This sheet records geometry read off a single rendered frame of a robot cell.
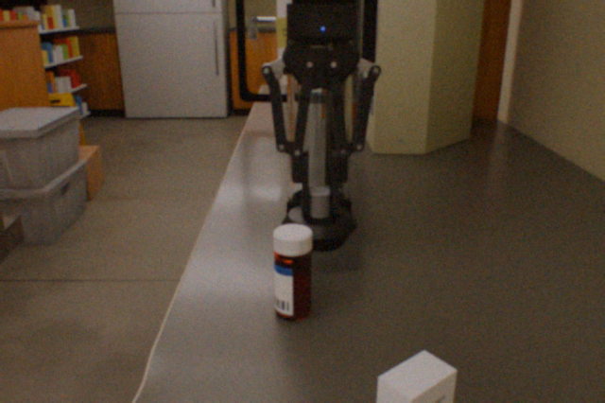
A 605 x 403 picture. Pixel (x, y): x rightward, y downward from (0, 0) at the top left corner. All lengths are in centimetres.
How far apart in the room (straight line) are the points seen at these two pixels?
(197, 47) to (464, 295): 561
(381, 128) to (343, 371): 72
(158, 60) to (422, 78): 521
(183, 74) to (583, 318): 574
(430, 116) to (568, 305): 62
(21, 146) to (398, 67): 229
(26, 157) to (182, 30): 337
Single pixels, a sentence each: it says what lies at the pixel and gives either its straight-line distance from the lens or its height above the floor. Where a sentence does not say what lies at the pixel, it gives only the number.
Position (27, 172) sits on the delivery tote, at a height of 42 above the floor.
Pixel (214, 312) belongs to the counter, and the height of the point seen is 94.
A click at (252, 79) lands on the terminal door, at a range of 146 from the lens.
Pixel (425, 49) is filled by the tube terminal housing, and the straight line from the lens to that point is 113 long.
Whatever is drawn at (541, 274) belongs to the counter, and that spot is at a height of 94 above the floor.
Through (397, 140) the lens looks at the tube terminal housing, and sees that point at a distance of 115.
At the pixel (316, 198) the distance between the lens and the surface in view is 62.
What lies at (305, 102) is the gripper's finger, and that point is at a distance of 60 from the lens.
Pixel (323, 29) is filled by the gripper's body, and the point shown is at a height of 122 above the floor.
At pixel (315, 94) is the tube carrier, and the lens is 72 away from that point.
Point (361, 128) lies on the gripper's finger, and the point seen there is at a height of 111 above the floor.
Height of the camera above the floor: 124
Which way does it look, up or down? 20 degrees down
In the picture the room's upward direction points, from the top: straight up
